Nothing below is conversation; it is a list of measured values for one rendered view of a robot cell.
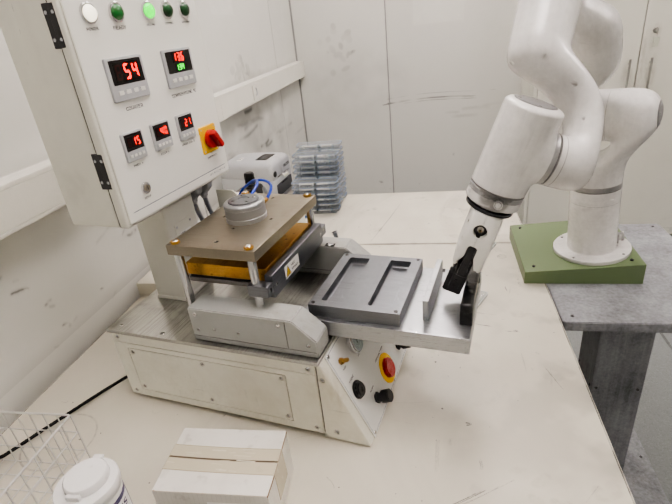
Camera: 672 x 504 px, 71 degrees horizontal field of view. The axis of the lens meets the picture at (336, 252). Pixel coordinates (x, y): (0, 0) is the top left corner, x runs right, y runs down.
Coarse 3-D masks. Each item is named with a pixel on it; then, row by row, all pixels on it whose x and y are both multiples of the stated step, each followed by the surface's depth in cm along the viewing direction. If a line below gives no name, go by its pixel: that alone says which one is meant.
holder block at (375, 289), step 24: (336, 264) 96; (360, 264) 97; (384, 264) 93; (408, 264) 94; (336, 288) 90; (360, 288) 86; (384, 288) 88; (408, 288) 84; (312, 312) 84; (336, 312) 82; (360, 312) 80; (384, 312) 78
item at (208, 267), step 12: (300, 228) 98; (288, 240) 93; (276, 252) 88; (192, 264) 88; (204, 264) 87; (216, 264) 86; (228, 264) 86; (240, 264) 85; (264, 264) 84; (192, 276) 90; (204, 276) 89; (216, 276) 88; (228, 276) 86; (240, 276) 85
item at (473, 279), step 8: (472, 272) 84; (480, 272) 88; (472, 280) 82; (464, 288) 80; (472, 288) 80; (464, 296) 78; (472, 296) 78; (464, 304) 76; (472, 304) 76; (464, 312) 76; (472, 312) 76; (464, 320) 77; (472, 320) 77
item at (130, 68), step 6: (132, 60) 78; (114, 66) 75; (120, 66) 76; (126, 66) 77; (132, 66) 78; (120, 72) 76; (126, 72) 77; (132, 72) 78; (138, 72) 80; (120, 78) 76; (126, 78) 77; (132, 78) 78; (138, 78) 80
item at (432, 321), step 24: (432, 288) 81; (480, 288) 91; (408, 312) 82; (432, 312) 81; (456, 312) 81; (360, 336) 81; (384, 336) 79; (408, 336) 78; (432, 336) 76; (456, 336) 75
